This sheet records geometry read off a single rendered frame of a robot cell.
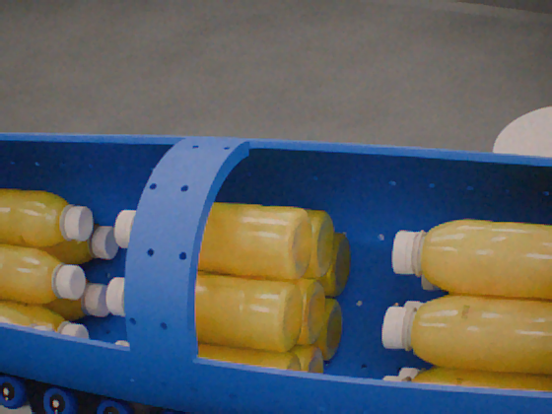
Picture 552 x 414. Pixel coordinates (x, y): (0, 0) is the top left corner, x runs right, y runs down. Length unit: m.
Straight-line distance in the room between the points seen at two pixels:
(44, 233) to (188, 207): 0.28
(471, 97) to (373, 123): 0.42
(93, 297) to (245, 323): 0.30
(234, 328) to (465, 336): 0.22
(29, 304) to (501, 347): 0.56
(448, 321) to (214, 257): 0.23
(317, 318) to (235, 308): 0.13
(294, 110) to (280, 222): 2.79
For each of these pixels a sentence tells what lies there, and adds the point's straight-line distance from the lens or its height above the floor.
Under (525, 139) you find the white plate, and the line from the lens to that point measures 1.29.
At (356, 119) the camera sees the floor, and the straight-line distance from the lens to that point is 3.57.
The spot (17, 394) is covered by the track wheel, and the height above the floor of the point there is 0.97.
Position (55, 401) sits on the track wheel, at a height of 0.97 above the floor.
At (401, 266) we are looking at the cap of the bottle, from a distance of 0.88.
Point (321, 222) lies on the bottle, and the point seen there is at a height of 1.14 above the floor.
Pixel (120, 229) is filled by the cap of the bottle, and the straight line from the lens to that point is 0.99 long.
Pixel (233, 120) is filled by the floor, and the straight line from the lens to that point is 3.69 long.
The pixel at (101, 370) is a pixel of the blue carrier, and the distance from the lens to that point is 0.95.
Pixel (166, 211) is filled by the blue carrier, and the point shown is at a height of 1.22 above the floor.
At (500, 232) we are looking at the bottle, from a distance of 0.86.
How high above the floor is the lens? 1.68
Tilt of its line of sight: 32 degrees down
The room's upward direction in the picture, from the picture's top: 10 degrees counter-clockwise
